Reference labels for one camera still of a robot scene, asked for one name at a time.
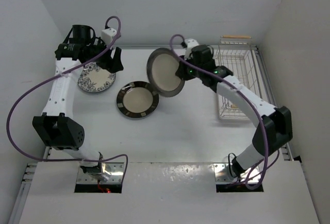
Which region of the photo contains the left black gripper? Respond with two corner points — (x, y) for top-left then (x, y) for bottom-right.
(85, 37), (123, 73)

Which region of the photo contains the plain dark rim plate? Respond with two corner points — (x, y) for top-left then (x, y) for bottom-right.
(146, 47), (185, 97)

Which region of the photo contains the striped dark rim plate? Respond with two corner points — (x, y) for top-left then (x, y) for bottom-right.
(116, 81), (159, 119)

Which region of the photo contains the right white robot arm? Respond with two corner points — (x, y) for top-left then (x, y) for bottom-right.
(176, 42), (293, 178)

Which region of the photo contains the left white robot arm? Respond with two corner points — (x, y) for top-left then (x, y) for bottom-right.
(32, 25), (123, 182)

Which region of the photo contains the blue floral plate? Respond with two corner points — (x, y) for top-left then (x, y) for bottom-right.
(77, 62), (116, 93)

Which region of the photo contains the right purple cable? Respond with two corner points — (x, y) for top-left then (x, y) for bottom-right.
(170, 34), (281, 190)

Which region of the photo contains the purple cable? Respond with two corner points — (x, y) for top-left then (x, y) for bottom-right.
(6, 15), (128, 183)
(170, 34), (281, 190)

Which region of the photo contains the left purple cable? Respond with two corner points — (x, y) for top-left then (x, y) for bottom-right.
(6, 15), (128, 183)

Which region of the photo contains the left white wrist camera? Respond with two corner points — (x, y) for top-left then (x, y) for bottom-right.
(101, 28), (117, 46)

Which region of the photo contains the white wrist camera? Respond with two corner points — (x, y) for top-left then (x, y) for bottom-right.
(101, 28), (117, 46)
(181, 39), (199, 59)

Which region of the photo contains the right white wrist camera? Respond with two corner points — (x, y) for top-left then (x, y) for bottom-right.
(181, 39), (199, 59)

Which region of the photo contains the metal wire dish rack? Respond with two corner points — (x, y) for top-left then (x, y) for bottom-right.
(214, 35), (268, 121)

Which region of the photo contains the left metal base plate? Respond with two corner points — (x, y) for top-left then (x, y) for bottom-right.
(76, 163), (124, 185)

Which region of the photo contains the metal base plate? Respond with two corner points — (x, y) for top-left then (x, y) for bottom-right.
(76, 163), (124, 185)
(213, 162), (262, 185)

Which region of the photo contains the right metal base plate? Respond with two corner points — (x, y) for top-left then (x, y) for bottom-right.
(213, 162), (262, 185)

